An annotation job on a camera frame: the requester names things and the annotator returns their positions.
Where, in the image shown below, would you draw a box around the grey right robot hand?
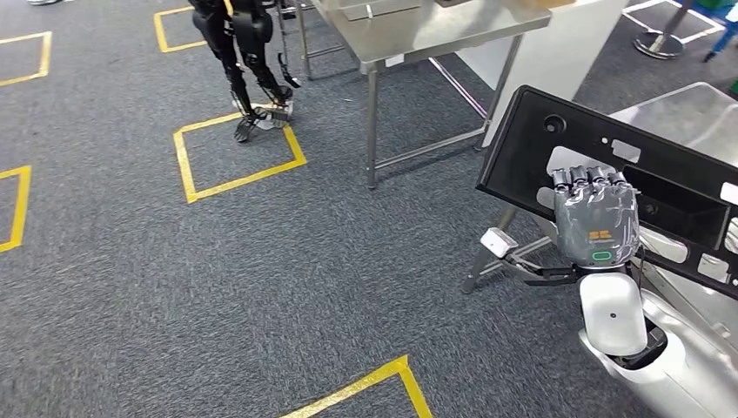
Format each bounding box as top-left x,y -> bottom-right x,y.
550,165 -> 642,271

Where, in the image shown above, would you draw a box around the black plastic car part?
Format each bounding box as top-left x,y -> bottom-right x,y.
476,84 -> 738,301

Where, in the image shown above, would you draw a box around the steel workbench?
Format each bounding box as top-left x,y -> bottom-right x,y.
460,81 -> 738,341

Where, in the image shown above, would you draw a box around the white cabinet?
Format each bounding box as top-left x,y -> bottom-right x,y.
455,0 -> 629,148

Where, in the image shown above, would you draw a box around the cardboard box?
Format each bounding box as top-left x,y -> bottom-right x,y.
515,0 -> 578,10

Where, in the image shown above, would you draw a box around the steel table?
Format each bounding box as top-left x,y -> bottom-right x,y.
308,0 -> 554,192

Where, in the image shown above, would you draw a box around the stamped metal panel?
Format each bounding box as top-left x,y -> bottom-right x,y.
337,0 -> 425,23

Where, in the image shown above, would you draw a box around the yellow floor tape square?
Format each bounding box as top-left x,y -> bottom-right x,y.
153,0 -> 235,54
172,104 -> 308,205

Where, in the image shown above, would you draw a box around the black humanoid robot legs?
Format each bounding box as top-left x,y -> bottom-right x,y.
189,0 -> 302,145

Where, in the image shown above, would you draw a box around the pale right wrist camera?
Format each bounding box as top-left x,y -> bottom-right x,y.
480,226 -> 580,288

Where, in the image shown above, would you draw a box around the chrome stanchion post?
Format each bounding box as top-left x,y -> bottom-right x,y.
634,0 -> 696,61

